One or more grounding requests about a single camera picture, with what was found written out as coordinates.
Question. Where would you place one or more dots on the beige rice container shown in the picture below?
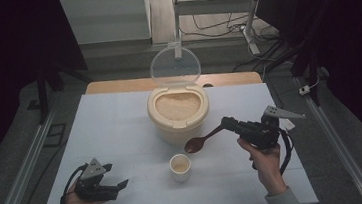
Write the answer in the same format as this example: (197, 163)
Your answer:
(180, 132)

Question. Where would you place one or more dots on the person's right hand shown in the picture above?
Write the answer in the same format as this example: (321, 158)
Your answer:
(269, 167)

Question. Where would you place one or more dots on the white cabinet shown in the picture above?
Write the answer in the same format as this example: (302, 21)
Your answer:
(107, 18)

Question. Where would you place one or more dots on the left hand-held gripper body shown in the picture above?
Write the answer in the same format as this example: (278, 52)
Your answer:
(94, 192)

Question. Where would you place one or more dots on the small white box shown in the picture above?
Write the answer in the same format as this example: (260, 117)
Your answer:
(304, 90)

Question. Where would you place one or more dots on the small heap of rice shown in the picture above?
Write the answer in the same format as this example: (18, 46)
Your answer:
(180, 166)

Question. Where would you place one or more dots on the white desk frame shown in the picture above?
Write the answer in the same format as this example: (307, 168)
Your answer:
(213, 5)

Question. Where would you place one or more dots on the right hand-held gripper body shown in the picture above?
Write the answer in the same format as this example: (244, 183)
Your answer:
(259, 133)

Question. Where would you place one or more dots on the black stand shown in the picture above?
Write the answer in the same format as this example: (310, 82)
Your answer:
(42, 95)
(302, 60)

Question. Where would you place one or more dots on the uncooked rice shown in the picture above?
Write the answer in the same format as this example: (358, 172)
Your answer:
(177, 106)

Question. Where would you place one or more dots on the white cup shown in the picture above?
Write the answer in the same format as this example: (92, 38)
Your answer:
(181, 175)

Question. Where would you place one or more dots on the clear round container lid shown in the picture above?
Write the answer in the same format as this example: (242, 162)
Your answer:
(175, 65)

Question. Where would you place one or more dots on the white paper tag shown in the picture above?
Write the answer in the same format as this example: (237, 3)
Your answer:
(289, 124)

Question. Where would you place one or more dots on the white table mat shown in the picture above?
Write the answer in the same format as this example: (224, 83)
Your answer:
(111, 128)

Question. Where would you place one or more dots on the brown wooden spoon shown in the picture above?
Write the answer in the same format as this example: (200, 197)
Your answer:
(194, 144)

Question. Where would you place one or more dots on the aluminium rail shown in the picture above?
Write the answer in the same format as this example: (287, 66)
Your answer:
(337, 147)
(25, 174)

